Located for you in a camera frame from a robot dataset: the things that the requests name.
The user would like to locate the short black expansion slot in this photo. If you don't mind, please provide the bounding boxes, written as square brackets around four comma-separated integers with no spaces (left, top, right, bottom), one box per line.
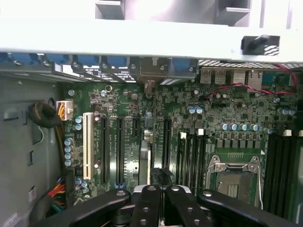
[131,117,141,139]

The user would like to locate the black case lock tab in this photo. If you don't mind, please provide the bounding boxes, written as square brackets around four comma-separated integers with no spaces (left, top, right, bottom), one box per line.
[241,35,281,57]

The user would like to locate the multicoloured wire bundle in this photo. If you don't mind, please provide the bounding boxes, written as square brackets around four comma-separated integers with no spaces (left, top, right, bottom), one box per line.
[46,176,67,213]

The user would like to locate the RAM slot white latches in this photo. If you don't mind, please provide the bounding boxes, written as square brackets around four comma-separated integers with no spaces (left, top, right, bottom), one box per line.
[178,131,189,190]
[274,129,292,213]
[195,129,205,196]
[292,132,303,213]

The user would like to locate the silver rear port block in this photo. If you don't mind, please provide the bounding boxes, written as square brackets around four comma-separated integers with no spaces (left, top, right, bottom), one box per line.
[200,68,213,84]
[232,70,247,86]
[248,70,264,86]
[214,69,227,85]

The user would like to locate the white power connector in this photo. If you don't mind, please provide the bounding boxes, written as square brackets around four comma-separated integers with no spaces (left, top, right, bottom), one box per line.
[56,100,73,122]

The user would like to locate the white expansion slot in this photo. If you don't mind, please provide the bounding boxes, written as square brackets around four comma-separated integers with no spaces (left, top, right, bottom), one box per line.
[82,112,93,181]

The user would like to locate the black open PC case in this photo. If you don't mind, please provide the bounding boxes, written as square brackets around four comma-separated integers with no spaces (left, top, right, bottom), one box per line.
[0,21,303,227]

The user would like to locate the blue rear port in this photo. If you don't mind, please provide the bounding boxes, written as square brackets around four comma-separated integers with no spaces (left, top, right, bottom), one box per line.
[262,70,293,87]

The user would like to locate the red and black twisted wire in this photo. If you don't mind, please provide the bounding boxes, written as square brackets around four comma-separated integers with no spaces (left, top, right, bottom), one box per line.
[204,63,298,100]

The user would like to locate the green motherboard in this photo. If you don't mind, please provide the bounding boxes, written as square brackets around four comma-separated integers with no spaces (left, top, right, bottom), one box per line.
[55,80,303,213]

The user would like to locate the CPU socket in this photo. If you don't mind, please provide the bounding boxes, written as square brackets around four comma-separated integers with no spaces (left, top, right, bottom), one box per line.
[206,153,263,204]

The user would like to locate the black sleeved wire bundle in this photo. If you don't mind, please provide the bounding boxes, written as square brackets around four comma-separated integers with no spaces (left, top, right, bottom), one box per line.
[27,101,66,175]

